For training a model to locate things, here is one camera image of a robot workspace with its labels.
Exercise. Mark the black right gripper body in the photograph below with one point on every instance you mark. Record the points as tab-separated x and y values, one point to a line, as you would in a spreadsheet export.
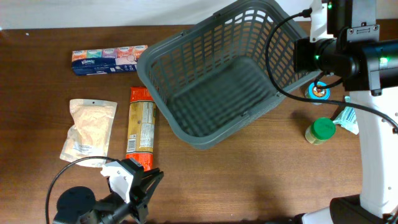
308	58

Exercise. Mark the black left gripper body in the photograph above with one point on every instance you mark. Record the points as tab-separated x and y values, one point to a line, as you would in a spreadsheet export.
137	201

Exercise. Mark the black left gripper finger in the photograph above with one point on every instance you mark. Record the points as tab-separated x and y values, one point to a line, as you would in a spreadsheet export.
151	181
146	173

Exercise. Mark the orange spaghetti packet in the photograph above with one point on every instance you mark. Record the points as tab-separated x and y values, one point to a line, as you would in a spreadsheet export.
141	127

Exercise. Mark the beige powder pouch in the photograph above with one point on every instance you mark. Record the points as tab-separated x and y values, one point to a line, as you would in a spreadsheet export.
90	134

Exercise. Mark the grey plastic shopping basket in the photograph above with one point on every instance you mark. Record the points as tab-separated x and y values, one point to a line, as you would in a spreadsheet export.
225	72

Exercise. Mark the Kleenex tissue multipack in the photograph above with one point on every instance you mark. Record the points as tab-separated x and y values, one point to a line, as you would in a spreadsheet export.
104	61

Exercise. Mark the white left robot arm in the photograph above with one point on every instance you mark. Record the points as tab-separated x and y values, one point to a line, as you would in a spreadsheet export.
79	204

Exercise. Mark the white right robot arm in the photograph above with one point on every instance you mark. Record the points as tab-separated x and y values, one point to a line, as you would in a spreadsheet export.
344	40

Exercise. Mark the blue rooster tin can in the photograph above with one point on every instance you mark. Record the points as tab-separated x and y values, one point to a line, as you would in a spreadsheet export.
312	92

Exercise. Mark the light green wipes packet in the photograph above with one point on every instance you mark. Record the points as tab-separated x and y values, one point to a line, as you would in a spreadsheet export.
347	120

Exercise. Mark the green lid glass jar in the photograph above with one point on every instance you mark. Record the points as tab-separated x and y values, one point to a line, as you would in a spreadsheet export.
320	131

